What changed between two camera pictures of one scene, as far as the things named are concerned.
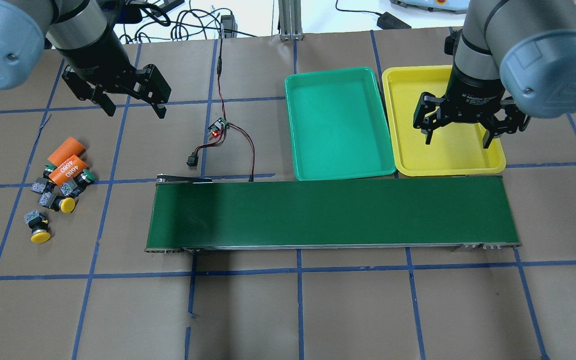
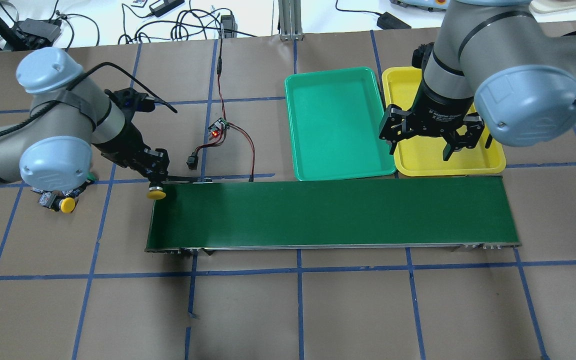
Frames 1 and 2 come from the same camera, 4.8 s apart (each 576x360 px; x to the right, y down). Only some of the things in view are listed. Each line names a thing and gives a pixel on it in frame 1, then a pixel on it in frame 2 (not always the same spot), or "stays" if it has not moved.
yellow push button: (56, 203) stays
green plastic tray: (337, 127) stays
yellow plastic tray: (455, 148) stays
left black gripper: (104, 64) to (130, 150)
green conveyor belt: (453, 213) stays
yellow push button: (39, 224) to (156, 193)
